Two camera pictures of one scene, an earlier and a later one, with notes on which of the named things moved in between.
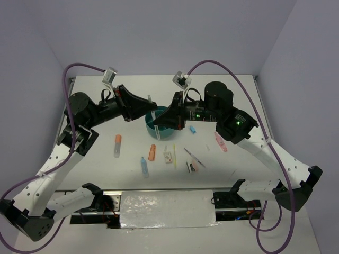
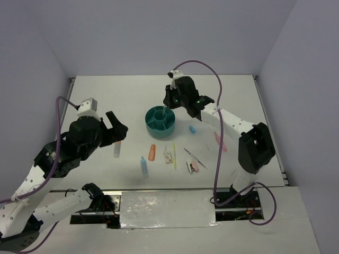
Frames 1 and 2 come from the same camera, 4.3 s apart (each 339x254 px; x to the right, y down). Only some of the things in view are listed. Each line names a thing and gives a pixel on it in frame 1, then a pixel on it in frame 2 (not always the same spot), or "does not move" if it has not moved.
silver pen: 193,156 does not move
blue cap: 192,129 does not move
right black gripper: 174,117 -> 167,101
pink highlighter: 221,142 does not move
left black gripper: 133,107 -> 117,133
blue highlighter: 144,168 does not move
